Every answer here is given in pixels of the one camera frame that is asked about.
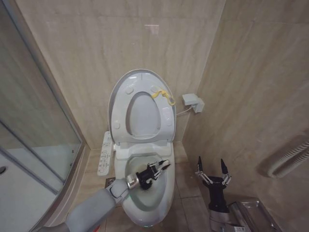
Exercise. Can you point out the stainless steel box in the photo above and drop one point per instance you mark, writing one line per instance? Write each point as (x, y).
(253, 210)

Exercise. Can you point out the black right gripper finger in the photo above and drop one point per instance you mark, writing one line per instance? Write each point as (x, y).
(224, 168)
(199, 166)

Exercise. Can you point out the white ceramic toilet bowl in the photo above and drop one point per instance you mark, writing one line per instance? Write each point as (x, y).
(166, 193)

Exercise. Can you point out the glass shower enclosure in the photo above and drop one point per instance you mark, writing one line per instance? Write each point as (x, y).
(36, 120)

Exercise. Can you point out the grey wall socket box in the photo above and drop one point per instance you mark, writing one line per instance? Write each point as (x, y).
(193, 101)

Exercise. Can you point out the white ribbed wall bar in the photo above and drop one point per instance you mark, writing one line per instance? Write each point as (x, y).
(289, 157)

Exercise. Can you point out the dark square floor drain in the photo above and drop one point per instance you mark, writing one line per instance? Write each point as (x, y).
(110, 181)

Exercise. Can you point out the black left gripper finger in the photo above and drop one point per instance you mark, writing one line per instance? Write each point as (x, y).
(158, 164)
(160, 171)

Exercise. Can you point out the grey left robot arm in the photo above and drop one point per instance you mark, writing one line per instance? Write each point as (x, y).
(91, 207)

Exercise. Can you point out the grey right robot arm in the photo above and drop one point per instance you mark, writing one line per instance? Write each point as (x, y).
(217, 221)

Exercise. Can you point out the white bidet control panel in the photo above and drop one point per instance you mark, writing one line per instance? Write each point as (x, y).
(105, 157)

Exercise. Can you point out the white toilet lid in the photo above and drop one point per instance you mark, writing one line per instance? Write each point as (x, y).
(144, 113)

